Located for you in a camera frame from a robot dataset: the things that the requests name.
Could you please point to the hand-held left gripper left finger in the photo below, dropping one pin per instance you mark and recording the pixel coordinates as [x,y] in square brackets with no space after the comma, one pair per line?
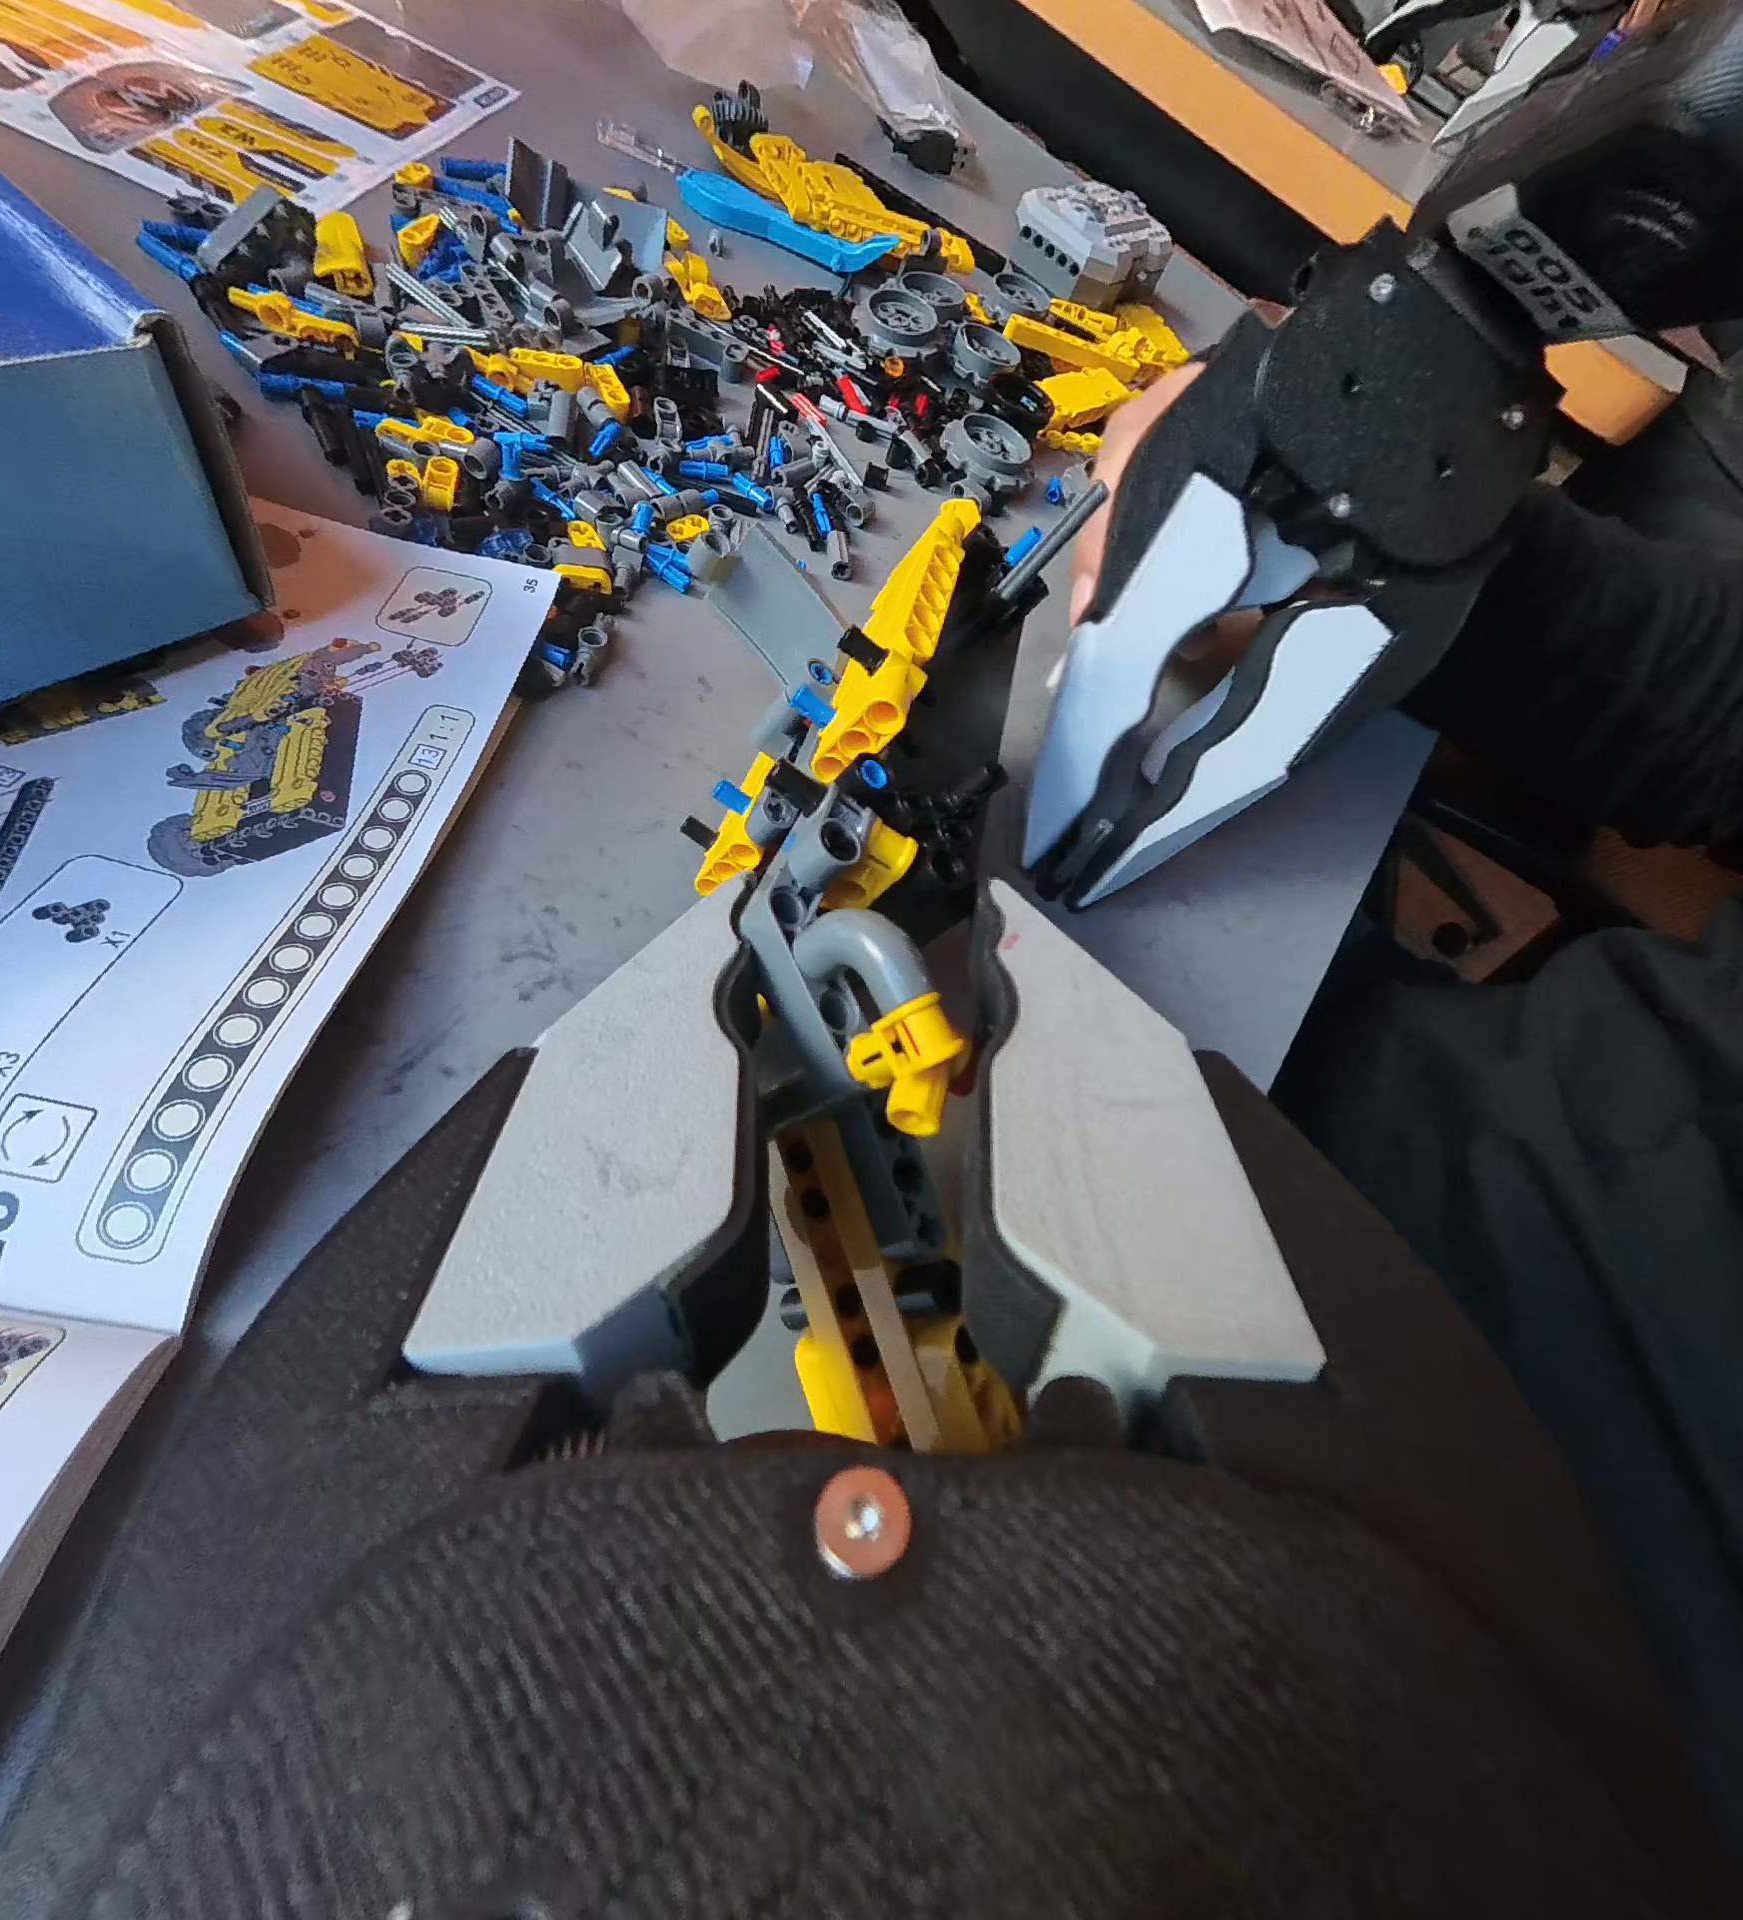
[601,1185]

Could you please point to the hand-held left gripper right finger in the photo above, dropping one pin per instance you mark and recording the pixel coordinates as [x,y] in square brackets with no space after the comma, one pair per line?
[1128,1185]

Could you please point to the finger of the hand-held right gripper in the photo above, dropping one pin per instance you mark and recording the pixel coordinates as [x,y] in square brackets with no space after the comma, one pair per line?
[1134,646]
[1292,705]

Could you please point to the yellow toy vehicle model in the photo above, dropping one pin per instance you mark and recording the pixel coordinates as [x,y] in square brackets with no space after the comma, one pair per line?
[886,705]

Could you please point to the person's right forearm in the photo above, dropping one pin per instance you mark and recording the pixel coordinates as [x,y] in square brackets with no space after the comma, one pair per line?
[1638,676]

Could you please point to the grey desk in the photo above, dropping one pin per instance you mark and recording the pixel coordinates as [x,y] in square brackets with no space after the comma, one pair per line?
[587,931]

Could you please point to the person's right hand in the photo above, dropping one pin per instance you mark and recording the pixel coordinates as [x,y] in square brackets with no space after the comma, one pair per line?
[1145,402]

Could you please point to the grey toy wheel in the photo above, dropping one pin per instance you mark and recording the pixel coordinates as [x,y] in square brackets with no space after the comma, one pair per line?
[994,446]

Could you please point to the grey toy motor block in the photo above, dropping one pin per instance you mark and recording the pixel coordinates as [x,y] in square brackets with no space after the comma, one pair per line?
[1097,239]

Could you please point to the grey curved panel brick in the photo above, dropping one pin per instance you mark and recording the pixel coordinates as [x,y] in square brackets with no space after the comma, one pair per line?
[774,601]

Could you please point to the person's dark clothing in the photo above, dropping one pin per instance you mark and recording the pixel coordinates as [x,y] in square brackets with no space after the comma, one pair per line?
[1561,1275]

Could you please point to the building instruction booklet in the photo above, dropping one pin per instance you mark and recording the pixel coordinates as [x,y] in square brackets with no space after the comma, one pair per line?
[212,900]

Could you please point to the small black plug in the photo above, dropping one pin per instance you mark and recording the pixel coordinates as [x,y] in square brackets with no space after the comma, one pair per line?
[930,147]

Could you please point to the light blue curved panel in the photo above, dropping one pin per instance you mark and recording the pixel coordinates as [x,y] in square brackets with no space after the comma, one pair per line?
[751,234]

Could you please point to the pile of small building bricks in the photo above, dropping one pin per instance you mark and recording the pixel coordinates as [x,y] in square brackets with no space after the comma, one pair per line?
[558,406]

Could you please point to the clear plastic wrapper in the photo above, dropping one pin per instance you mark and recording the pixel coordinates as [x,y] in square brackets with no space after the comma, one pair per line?
[766,53]

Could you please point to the blue cardboard box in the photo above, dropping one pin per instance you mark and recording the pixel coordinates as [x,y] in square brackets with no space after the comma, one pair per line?
[62,494]

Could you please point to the yellow sticker sheet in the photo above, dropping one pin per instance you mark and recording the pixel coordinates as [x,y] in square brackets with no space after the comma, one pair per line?
[212,91]

